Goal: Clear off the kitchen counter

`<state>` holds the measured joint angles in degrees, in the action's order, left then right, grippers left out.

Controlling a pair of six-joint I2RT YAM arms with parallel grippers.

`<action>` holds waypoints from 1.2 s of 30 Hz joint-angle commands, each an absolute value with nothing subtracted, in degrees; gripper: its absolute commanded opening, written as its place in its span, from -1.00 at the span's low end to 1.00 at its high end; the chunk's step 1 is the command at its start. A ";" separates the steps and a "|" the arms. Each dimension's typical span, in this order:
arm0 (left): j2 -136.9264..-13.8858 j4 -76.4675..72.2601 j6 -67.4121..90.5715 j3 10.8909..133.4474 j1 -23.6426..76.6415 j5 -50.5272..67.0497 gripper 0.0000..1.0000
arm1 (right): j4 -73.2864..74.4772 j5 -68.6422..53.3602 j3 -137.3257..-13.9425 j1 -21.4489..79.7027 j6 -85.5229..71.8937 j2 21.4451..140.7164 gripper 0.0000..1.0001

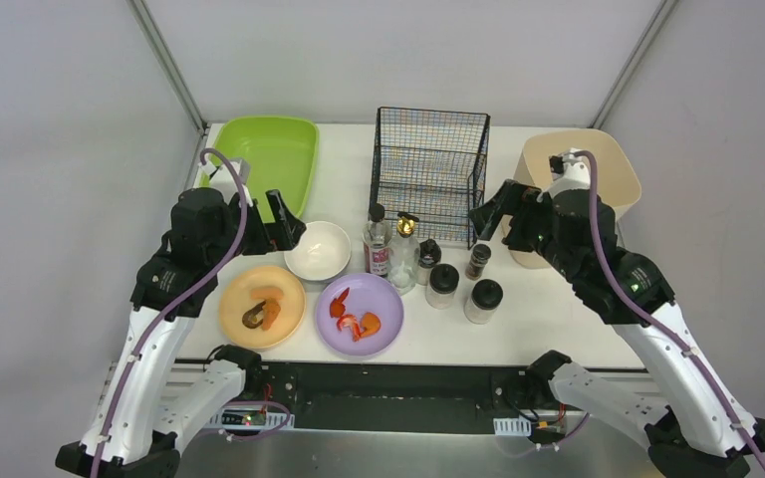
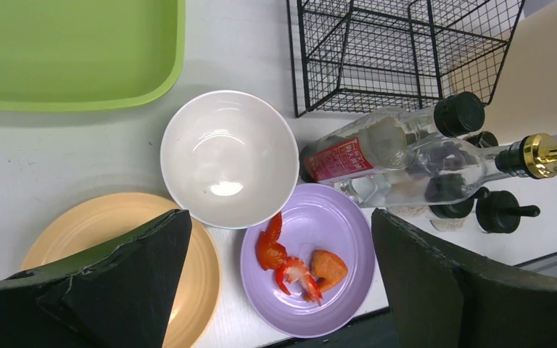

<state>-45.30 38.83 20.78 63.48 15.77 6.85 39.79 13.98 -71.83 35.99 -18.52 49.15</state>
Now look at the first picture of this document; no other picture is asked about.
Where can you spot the pepper grinder jar black lid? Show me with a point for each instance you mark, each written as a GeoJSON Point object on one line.
{"type": "Point", "coordinates": [442, 284]}

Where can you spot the salt grinder jar black lid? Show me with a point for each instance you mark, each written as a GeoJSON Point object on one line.
{"type": "Point", "coordinates": [483, 301]}

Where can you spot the yellow plate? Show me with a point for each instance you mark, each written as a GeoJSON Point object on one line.
{"type": "Point", "coordinates": [235, 301]}

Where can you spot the black wire basket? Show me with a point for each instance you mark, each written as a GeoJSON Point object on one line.
{"type": "Point", "coordinates": [431, 164]}

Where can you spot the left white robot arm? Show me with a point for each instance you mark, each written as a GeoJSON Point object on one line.
{"type": "Point", "coordinates": [133, 434]}

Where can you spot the red white shrimp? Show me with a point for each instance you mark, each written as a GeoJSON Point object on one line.
{"type": "Point", "coordinates": [349, 322]}

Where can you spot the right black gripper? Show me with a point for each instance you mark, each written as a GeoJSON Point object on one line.
{"type": "Point", "coordinates": [517, 215]}

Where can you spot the orange melon slice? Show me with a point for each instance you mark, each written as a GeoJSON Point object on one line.
{"type": "Point", "coordinates": [267, 293]}

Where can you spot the clear bottle gold pourer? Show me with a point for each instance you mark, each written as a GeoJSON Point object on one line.
{"type": "Point", "coordinates": [403, 254]}

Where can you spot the clear bottle red label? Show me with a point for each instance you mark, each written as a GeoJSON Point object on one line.
{"type": "Point", "coordinates": [376, 237]}

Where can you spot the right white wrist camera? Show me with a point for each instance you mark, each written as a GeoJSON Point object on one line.
{"type": "Point", "coordinates": [569, 172]}

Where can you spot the white ceramic bowl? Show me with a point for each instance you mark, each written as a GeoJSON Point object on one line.
{"type": "Point", "coordinates": [323, 253]}

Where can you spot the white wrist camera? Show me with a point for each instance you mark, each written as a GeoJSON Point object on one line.
{"type": "Point", "coordinates": [219, 177]}
{"type": "Point", "coordinates": [569, 172]}

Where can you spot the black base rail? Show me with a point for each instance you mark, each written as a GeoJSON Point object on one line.
{"type": "Point", "coordinates": [399, 398]}

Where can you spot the small brown spice bottle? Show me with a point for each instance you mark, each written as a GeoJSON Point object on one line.
{"type": "Point", "coordinates": [480, 255]}

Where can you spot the orange chicken wing piece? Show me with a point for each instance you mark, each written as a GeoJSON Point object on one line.
{"type": "Point", "coordinates": [369, 325]}

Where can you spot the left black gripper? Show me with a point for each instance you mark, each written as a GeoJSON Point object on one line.
{"type": "Point", "coordinates": [267, 229]}

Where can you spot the beige plastic bin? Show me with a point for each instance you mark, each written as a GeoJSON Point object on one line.
{"type": "Point", "coordinates": [612, 179]}

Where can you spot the green plastic tub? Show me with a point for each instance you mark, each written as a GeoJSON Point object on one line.
{"type": "Point", "coordinates": [282, 153]}

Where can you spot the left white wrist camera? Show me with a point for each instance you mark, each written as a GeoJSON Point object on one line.
{"type": "Point", "coordinates": [219, 177]}

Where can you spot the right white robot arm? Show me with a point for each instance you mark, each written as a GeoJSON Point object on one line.
{"type": "Point", "coordinates": [698, 429]}

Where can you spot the white spice jar black cap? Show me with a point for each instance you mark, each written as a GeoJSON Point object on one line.
{"type": "Point", "coordinates": [429, 256]}

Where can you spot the purple plate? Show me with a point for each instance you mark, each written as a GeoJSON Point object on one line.
{"type": "Point", "coordinates": [368, 294]}

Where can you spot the orange food piece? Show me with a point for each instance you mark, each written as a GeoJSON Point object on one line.
{"type": "Point", "coordinates": [271, 310]}

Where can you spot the red pepper piece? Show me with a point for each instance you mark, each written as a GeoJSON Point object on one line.
{"type": "Point", "coordinates": [337, 308]}

